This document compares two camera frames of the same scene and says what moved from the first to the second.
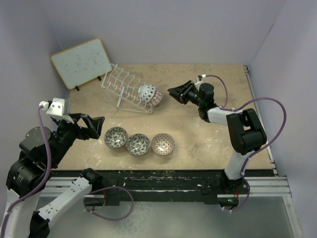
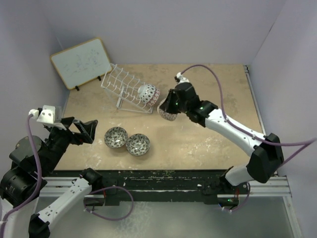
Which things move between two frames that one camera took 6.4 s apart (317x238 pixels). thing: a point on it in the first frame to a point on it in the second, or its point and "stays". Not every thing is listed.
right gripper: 180,91 to 166,106
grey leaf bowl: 137,145 stays
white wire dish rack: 125,85 stays
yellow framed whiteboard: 80,63 stays
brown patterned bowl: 163,144 to 166,116
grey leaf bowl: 115,137 stays
